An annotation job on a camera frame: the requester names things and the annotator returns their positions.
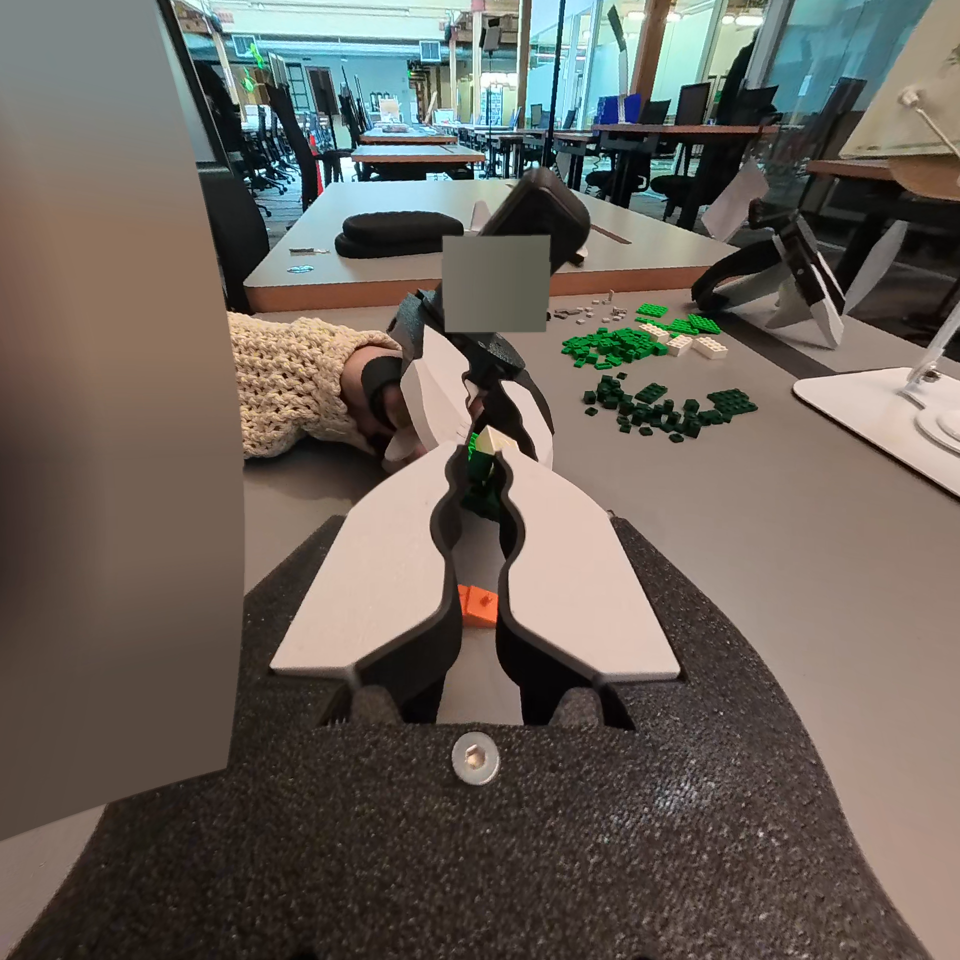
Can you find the wooden pillar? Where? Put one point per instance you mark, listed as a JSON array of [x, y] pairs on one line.
[[651, 45]]

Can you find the tall black office chair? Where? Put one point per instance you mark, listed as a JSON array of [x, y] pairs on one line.
[[300, 142]]

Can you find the long wooden top desk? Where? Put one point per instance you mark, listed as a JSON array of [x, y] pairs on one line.
[[675, 129]]

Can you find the dark leg wooden table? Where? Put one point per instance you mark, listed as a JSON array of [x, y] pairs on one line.
[[847, 171]]

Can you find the orange lego brick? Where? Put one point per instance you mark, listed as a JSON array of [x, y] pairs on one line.
[[478, 606]]

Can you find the person's left hand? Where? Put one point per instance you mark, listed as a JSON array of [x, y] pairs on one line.
[[352, 401]]

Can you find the black padded pouch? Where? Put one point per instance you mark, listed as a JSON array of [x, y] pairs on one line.
[[401, 223], [382, 246]]

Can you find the white lego brick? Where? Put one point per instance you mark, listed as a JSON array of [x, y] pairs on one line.
[[711, 347], [679, 344], [654, 331]]

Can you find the tan edged table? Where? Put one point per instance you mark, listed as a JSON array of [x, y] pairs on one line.
[[337, 289]]

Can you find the pile of dark green lego pieces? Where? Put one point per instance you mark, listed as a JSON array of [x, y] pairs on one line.
[[660, 412]]

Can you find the person's left forearm knit sleeve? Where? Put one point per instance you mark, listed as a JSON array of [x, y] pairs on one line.
[[285, 382]]

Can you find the white stand base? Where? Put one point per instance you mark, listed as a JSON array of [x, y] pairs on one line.
[[862, 409]]

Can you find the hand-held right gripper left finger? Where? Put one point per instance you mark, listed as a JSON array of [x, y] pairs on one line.
[[375, 570]]

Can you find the idle black and white gripper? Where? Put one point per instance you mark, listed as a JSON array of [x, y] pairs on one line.
[[806, 285]]

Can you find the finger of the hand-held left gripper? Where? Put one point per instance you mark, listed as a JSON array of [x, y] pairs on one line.
[[538, 427], [435, 397]]

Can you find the thin wooden stick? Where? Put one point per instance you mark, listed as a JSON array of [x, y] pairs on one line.
[[611, 234]]

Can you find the cluster of small grey lego pieces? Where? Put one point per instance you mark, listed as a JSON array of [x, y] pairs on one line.
[[600, 307]]

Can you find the orange traffic cone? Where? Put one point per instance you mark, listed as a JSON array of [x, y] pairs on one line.
[[319, 169]]

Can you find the black chair beside table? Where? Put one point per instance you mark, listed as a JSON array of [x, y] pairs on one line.
[[236, 240]]

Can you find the pile of bright green lego pieces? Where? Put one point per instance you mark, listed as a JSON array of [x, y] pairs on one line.
[[611, 346]]

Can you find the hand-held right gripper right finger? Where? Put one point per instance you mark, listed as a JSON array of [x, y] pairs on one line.
[[577, 585]]

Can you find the black vertical pole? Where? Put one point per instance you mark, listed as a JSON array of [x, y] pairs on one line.
[[556, 90]]

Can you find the small metal tool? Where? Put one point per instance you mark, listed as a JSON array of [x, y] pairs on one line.
[[309, 250]]

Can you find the pale wooden board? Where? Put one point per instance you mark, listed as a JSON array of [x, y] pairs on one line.
[[892, 67]]

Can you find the green and white lego build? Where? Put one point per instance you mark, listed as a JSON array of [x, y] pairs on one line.
[[480, 471]]

